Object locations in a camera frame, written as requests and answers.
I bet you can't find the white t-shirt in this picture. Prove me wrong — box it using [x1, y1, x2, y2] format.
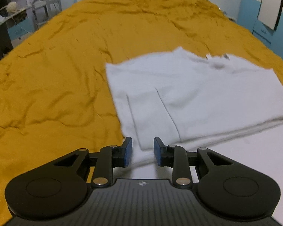
[105, 46, 283, 179]

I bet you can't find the blue wardrobe cabinet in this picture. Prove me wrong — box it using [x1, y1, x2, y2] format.
[237, 0, 283, 60]

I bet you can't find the mustard yellow bed blanket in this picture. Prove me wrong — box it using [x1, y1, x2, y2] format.
[0, 0, 283, 225]

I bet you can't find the grey metal chair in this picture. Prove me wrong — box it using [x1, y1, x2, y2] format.
[31, 0, 62, 30]

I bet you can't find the dark wooden desk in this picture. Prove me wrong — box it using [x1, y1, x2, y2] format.
[0, 5, 33, 60]

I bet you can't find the white board on wardrobe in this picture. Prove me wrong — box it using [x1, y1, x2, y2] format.
[257, 0, 283, 30]

